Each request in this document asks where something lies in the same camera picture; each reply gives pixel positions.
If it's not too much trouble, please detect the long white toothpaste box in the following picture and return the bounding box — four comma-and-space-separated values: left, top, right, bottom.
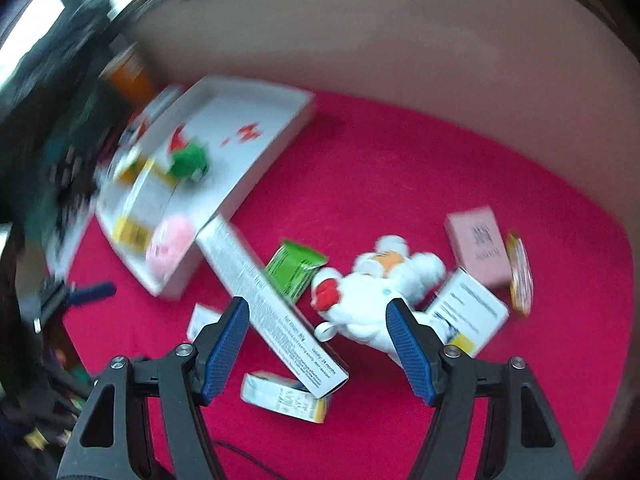
196, 214, 349, 399

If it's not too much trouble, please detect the white plush toy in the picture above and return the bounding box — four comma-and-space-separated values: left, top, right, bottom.
311, 235, 446, 362

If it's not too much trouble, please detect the white cardboard tray box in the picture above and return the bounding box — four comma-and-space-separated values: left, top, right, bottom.
94, 75, 317, 302

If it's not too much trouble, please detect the orange snack packet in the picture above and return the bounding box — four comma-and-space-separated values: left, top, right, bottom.
506, 232, 534, 316

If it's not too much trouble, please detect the small pink plush toy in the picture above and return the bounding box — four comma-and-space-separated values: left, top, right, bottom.
145, 214, 196, 281

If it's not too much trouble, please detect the black cable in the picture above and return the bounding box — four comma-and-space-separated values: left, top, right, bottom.
211, 439, 286, 480

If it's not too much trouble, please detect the green red plush toy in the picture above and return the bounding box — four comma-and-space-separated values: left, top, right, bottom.
168, 124, 208, 182

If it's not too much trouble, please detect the orange drink cup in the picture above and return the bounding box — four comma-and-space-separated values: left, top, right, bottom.
100, 44, 157, 107

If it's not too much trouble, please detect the pink perfume box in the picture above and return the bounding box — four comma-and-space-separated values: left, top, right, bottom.
445, 206, 512, 288

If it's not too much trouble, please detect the green snack packet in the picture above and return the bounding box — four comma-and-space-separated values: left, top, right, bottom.
265, 240, 329, 304

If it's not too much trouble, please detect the white yellow medicine box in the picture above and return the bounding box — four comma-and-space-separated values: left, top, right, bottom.
241, 372, 330, 424

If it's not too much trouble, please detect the pink rose-pattern table cloth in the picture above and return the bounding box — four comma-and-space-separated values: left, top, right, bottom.
62, 89, 637, 480

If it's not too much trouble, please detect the small white box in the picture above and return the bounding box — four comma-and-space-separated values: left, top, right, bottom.
186, 304, 221, 342

